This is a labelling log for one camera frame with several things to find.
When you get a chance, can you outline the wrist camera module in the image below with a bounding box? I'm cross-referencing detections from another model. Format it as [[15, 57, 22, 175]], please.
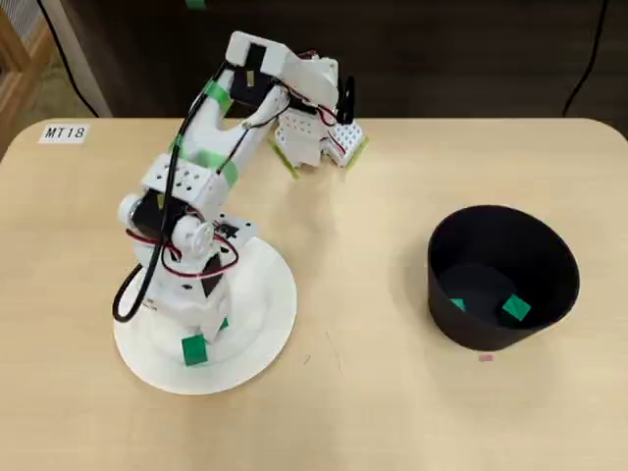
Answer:
[[213, 213, 260, 246]]

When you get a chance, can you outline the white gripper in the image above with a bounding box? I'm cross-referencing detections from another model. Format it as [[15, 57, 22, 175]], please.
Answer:
[[131, 242, 235, 344]]

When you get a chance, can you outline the light wooden furniture frame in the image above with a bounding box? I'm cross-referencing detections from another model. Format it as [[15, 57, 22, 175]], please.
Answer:
[[0, 9, 53, 163]]

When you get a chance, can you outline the black round pot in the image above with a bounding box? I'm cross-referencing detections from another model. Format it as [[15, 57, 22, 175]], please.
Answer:
[[426, 204, 582, 353]]

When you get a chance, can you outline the thin black hanging cable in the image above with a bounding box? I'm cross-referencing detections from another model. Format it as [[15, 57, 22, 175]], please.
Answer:
[[38, 0, 102, 119], [561, 0, 607, 118]]

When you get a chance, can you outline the white MT18 label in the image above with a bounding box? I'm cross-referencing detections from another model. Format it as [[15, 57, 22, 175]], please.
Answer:
[[37, 123, 90, 144]]

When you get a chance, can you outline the red servo wire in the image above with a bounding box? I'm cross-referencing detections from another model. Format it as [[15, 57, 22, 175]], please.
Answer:
[[126, 228, 241, 282]]

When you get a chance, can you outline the white paper plate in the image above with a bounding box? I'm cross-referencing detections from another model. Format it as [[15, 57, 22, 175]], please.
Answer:
[[112, 235, 299, 396]]

